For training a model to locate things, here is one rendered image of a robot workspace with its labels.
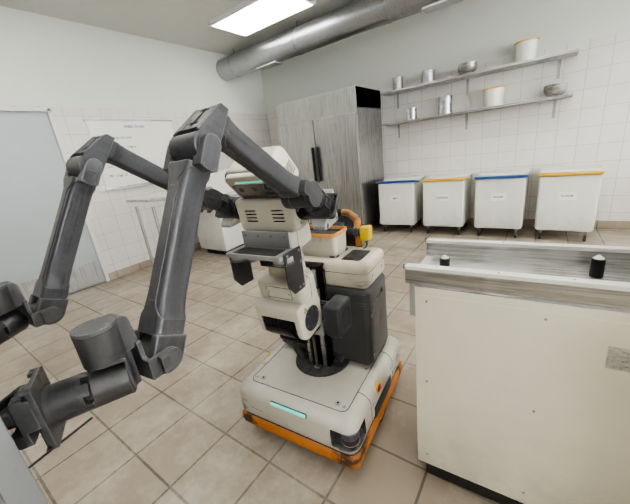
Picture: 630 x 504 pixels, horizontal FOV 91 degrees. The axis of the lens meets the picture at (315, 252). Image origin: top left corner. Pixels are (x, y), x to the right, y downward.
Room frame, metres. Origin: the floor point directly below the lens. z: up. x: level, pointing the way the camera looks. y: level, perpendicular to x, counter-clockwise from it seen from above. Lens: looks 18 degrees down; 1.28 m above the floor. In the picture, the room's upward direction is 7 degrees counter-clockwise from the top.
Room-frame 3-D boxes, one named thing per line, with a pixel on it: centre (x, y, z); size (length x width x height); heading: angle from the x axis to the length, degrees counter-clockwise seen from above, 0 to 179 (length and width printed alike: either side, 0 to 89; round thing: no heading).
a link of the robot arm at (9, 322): (0.66, 0.73, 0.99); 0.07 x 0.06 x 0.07; 177
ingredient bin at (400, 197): (4.65, -1.41, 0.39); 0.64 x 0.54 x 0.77; 146
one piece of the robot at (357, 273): (1.41, -0.02, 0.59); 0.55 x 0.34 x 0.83; 58
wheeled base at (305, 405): (1.34, 0.02, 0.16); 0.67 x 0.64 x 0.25; 148
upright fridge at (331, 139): (5.21, -0.45, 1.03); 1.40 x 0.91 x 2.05; 53
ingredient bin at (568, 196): (3.48, -2.96, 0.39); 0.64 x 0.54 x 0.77; 140
